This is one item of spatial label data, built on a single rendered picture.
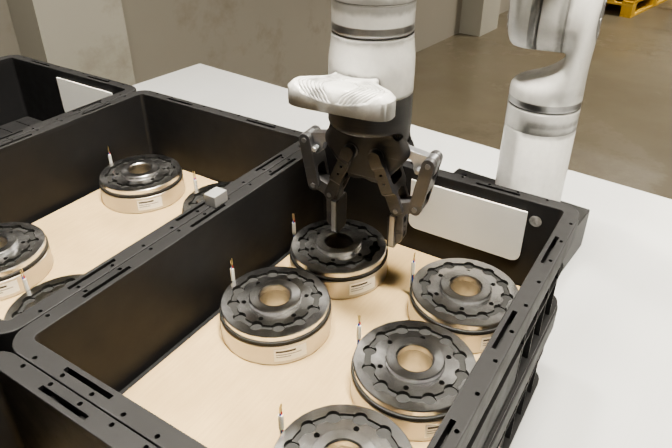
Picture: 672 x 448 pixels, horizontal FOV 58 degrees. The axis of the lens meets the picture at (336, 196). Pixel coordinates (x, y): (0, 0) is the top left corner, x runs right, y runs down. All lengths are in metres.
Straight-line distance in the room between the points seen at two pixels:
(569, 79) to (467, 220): 0.24
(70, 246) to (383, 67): 0.43
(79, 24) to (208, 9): 0.71
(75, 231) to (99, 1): 1.50
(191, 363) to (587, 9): 0.56
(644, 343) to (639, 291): 0.11
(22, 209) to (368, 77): 0.48
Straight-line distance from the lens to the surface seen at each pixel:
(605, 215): 1.08
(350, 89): 0.47
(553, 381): 0.76
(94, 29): 2.21
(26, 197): 0.81
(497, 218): 0.63
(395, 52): 0.50
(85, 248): 0.74
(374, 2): 0.49
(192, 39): 2.69
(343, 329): 0.59
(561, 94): 0.79
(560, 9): 0.77
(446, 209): 0.65
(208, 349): 0.58
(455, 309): 0.57
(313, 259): 0.62
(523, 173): 0.84
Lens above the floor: 1.23
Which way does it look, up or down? 30 degrees down
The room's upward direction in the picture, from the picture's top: straight up
